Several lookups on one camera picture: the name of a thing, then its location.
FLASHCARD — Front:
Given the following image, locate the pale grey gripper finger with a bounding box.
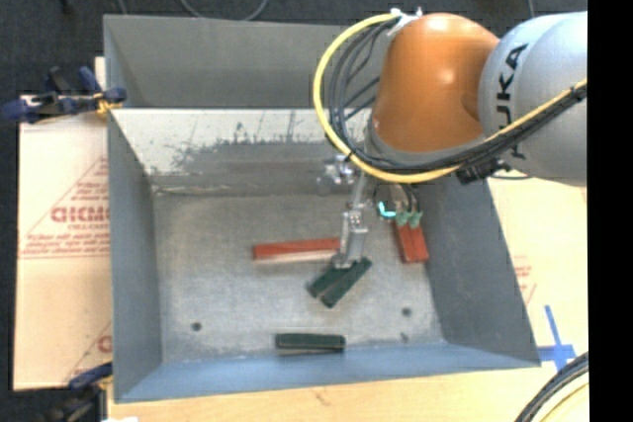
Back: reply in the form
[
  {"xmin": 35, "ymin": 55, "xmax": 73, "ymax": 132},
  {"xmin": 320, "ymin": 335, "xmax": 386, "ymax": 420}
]
[
  {"xmin": 338, "ymin": 211, "xmax": 349, "ymax": 266},
  {"xmin": 346, "ymin": 211, "xmax": 370, "ymax": 270}
]

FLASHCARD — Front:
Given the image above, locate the dark green flat block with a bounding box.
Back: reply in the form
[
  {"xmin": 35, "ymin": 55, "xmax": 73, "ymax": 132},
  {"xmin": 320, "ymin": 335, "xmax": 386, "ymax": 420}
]
[
  {"xmin": 306, "ymin": 256, "xmax": 374, "ymax": 310},
  {"xmin": 274, "ymin": 332, "xmax": 346, "ymax": 355}
]

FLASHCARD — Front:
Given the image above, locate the long red-brown flat block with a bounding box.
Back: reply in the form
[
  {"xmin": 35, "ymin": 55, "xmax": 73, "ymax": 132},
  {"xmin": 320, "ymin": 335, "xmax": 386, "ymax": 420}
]
[{"xmin": 251, "ymin": 237, "xmax": 342, "ymax": 264}]

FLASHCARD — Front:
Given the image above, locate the short red-brown flat block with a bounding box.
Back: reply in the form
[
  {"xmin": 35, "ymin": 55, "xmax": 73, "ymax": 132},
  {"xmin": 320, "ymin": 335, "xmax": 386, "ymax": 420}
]
[{"xmin": 394, "ymin": 218, "xmax": 430, "ymax": 265}]

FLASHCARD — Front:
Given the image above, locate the grey metal bin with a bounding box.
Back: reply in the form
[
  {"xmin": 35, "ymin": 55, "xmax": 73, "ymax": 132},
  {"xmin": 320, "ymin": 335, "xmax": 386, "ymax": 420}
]
[{"xmin": 102, "ymin": 13, "xmax": 541, "ymax": 404}]

